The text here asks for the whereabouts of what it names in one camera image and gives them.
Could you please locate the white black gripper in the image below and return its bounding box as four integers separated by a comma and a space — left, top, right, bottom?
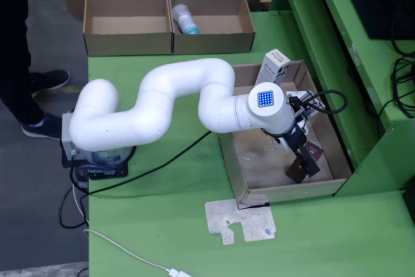
275, 117, 321, 178

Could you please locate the red Secret W box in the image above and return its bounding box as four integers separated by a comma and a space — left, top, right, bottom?
286, 140, 325, 184

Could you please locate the grey robot base box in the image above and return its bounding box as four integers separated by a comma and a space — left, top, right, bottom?
60, 113, 82, 162

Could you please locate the shallow cardboard tray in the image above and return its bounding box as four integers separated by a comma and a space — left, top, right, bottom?
216, 59, 353, 210

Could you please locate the empty open cardboard box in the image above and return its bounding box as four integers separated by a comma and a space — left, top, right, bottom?
64, 0, 174, 57

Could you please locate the tall white carton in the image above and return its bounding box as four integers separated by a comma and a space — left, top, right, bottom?
293, 90, 313, 122

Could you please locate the beige line-patterned card piece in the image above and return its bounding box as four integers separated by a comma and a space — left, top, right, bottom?
204, 198, 278, 246

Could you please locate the white cow print carton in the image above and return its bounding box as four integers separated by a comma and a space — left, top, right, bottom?
254, 49, 292, 88

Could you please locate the green metal rack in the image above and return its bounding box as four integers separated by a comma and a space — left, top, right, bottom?
268, 0, 415, 199

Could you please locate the white bottle teal cap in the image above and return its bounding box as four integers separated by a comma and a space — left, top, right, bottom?
171, 3, 201, 35

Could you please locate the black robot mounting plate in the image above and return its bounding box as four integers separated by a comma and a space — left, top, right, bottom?
61, 152, 129, 181

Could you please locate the dark blue sneaker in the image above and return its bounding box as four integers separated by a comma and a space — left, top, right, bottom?
28, 69, 71, 99
21, 112, 64, 141

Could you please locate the person in dark trousers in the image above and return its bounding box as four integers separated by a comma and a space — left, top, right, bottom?
0, 0, 46, 125

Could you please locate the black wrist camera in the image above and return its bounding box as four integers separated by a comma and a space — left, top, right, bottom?
291, 93, 326, 119

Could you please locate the black camera cable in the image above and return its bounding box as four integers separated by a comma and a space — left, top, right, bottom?
285, 90, 348, 115

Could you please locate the black cable bundle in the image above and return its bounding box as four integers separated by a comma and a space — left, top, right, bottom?
377, 7, 415, 119

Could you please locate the white cable with plug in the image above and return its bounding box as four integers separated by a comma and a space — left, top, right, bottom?
83, 228, 195, 277

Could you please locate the black power cable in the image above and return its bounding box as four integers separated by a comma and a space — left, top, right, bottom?
58, 130, 211, 230

